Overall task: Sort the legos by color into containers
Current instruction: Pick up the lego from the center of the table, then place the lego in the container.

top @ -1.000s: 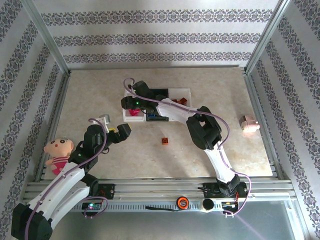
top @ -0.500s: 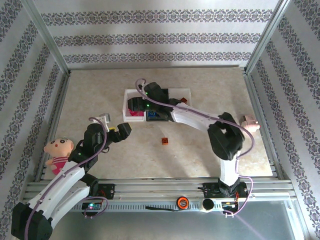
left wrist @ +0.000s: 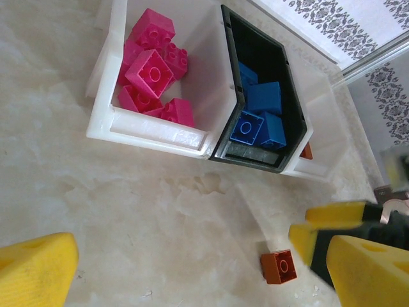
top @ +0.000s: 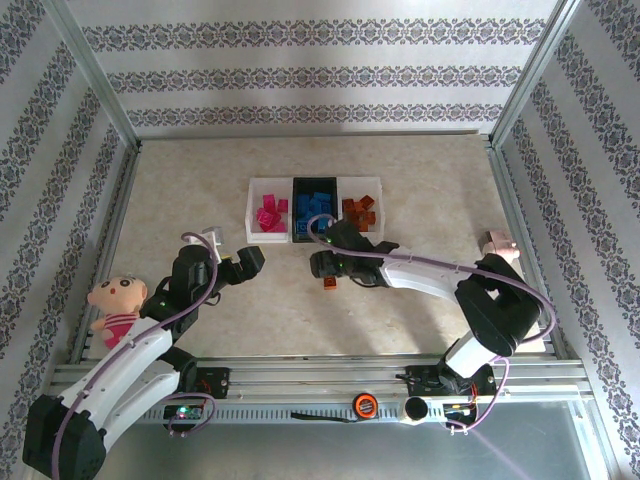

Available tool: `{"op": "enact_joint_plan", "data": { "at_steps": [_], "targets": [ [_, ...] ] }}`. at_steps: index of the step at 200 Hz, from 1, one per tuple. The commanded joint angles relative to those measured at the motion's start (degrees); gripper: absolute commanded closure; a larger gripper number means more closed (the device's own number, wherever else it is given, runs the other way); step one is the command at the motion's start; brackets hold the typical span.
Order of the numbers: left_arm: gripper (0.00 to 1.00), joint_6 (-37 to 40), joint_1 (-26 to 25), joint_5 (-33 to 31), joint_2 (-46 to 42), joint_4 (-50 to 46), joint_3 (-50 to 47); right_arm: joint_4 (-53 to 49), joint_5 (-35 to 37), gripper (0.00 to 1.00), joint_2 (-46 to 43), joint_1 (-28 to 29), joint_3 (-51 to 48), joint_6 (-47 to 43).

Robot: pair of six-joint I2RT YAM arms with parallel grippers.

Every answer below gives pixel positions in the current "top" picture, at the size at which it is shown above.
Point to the black plastic bin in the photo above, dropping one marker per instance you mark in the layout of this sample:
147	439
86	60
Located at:
300	185

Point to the black orange tape measure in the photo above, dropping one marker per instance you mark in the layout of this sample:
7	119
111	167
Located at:
364	404

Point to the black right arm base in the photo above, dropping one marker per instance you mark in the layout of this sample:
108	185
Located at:
425	381

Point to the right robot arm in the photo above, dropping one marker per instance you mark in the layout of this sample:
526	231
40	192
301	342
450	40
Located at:
425	275

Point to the white plastic bin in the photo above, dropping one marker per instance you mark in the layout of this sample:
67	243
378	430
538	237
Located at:
350	187
252	190

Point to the aluminium frame post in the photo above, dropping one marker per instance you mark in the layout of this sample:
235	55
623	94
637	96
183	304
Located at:
92	70
532	70

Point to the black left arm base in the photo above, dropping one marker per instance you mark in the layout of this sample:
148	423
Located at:
215	382

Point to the aluminium front rail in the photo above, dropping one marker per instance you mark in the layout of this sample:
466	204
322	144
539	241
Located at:
310	380

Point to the grey metal sheet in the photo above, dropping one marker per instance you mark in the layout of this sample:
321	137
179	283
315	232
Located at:
300	455

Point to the pink lego brick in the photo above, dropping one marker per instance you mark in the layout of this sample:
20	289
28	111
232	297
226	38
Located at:
270	200
264	219
283	205
278	224

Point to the aluminium back rail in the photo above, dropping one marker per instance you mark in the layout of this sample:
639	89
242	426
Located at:
310	134

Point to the pink plastic toy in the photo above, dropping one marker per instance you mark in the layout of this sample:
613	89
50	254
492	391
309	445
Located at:
495	240

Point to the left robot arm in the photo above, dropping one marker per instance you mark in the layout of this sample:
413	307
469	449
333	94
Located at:
125	360

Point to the aluminium side rail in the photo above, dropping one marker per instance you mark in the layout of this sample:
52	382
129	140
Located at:
505	190
111	250

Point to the white cup black opening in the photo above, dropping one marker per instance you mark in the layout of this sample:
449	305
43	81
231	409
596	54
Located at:
416	409

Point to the blue lego brick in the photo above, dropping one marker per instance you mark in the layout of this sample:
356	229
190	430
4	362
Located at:
302	203
320	196
316	208
325	222
303	226

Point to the plush doll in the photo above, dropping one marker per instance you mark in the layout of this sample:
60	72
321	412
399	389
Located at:
117	312

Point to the small circuit board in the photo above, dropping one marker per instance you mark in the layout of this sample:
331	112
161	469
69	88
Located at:
185	412
457	407

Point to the orange lego brick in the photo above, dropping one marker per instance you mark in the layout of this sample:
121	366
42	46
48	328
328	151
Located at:
356	218
367	200
350	205
330	284
370	216

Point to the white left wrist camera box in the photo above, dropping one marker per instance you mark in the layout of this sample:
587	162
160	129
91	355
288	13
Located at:
212	237

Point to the perforated metal strip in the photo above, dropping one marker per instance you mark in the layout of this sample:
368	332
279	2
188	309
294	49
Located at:
260	414

